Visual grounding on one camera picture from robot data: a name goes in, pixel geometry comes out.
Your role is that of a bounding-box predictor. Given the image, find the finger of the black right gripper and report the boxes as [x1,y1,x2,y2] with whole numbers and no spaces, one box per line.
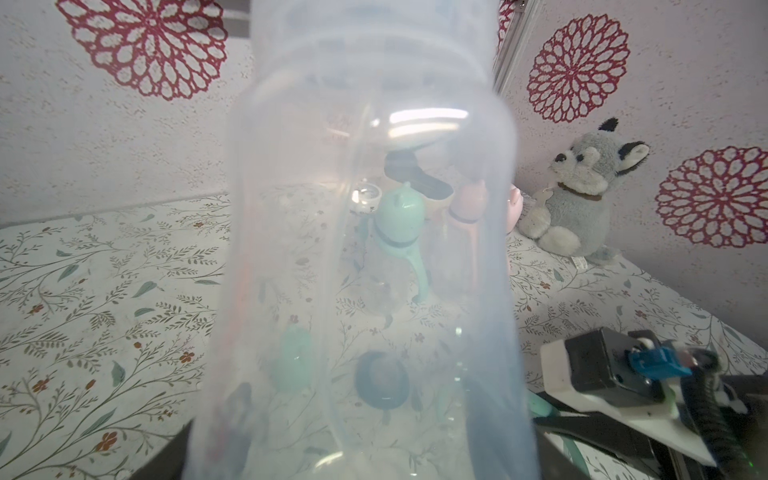
[534,414,663,474]

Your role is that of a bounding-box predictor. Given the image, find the floral table mat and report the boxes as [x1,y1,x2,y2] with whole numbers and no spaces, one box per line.
[1,196,767,479]

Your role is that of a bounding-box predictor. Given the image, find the mint cap with handle ring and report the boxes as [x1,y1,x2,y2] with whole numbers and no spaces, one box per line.
[270,325,314,394]

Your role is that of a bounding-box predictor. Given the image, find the clear bottle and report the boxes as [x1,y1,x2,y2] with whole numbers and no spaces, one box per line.
[183,1,540,479]

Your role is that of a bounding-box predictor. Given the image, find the pink bear cap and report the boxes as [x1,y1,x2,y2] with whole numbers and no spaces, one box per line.
[448,181,524,234]

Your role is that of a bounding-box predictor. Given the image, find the teal nipple ring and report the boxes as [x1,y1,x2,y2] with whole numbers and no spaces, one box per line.
[353,350,412,412]

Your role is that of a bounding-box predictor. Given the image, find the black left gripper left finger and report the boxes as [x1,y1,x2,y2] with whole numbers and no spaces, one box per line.
[129,421,193,480]

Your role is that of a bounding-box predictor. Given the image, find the mint handle ring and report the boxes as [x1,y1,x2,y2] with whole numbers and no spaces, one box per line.
[374,233,431,304]

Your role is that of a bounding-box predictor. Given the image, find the mint bear cap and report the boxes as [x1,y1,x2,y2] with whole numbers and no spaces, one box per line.
[374,182,426,248]

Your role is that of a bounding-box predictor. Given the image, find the grey raccoon plush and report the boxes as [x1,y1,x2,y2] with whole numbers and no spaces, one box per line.
[517,118,650,266]

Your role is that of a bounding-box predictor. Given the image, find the white small alarm clock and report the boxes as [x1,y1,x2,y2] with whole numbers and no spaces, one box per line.
[350,182,383,215]

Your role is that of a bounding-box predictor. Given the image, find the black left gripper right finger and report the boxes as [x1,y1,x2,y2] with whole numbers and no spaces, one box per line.
[535,430,590,480]

